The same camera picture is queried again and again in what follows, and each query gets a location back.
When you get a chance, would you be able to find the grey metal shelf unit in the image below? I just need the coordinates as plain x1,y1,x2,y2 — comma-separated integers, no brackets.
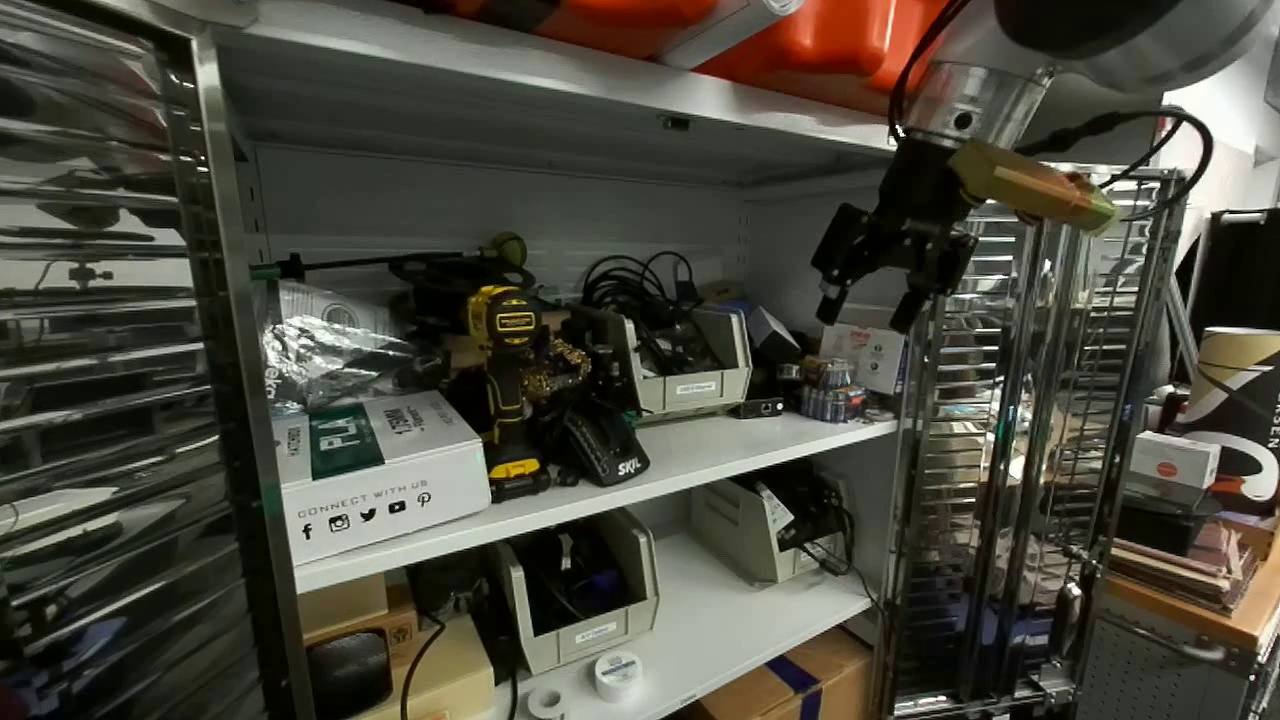
145,0,935,720

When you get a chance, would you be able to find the beige cardboard box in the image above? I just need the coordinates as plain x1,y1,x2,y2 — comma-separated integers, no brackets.
398,612,501,720

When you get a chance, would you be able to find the white printed carton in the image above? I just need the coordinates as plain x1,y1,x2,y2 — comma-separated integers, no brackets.
818,317,912,401

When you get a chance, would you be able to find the black rod with green knob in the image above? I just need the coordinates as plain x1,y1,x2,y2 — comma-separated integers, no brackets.
247,231,535,287

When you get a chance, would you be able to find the brown flat board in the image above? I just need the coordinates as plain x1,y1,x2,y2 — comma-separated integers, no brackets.
296,572,416,645

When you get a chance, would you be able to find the taped cardboard box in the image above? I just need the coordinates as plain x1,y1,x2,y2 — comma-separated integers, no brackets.
691,624,888,720

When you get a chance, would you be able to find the white curved object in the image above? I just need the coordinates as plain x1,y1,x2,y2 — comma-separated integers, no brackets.
1197,431,1280,513

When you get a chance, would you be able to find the dark steel tray rack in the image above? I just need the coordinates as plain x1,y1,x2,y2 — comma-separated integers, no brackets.
0,0,286,720

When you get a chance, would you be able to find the black monitor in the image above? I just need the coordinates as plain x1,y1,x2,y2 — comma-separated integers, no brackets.
1191,206,1280,338

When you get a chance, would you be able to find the white device with red dot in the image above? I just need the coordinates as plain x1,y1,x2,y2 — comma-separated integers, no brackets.
1128,429,1227,498

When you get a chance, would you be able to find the black rounded object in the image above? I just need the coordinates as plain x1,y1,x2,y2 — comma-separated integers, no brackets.
309,624,398,720

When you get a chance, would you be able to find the black cable bundle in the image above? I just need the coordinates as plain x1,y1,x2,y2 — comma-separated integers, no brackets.
577,249,706,338

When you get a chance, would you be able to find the small white tape roll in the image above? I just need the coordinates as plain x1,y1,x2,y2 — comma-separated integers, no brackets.
519,676,577,720

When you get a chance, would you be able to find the black battery charger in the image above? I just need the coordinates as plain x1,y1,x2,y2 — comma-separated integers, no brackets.
547,401,656,492

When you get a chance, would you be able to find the clear plastic bag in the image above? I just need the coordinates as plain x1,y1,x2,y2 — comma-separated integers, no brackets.
255,282,420,413

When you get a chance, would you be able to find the small black box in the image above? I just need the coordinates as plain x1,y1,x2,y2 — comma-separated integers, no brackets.
728,393,792,425

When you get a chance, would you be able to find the brass coloured tool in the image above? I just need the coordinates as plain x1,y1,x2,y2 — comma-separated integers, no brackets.
535,325,598,393

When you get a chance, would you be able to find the wooden table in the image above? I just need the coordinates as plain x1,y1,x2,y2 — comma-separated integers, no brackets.
1095,531,1280,665

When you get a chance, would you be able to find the stack of papers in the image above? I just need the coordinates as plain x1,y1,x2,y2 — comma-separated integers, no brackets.
1112,498,1271,612

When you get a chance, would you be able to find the blue box with white flap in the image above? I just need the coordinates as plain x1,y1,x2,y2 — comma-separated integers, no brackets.
735,301,811,393

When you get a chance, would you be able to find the beige tape roll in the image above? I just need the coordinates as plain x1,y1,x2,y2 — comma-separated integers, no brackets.
1191,325,1280,417

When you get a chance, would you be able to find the orange plastic case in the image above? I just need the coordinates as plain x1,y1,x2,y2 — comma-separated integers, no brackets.
445,0,955,98

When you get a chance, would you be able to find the yellow black cordless drill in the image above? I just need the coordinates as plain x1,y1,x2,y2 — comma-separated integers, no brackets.
461,282,553,505

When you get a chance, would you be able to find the battery pack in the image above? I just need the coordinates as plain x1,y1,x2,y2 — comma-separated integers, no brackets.
795,358,872,429

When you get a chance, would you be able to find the white box with green print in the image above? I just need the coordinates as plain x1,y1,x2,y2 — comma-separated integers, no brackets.
272,389,498,570

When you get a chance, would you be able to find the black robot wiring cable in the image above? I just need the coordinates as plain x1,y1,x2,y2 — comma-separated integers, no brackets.
886,0,1220,274

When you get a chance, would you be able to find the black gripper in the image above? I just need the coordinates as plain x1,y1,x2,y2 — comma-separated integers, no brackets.
811,135,985,338

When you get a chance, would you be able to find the grey cabinet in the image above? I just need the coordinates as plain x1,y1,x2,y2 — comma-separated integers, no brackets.
1075,606,1271,720

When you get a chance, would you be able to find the beige bin with black cables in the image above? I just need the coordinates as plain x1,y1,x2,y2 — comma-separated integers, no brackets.
690,464,856,588

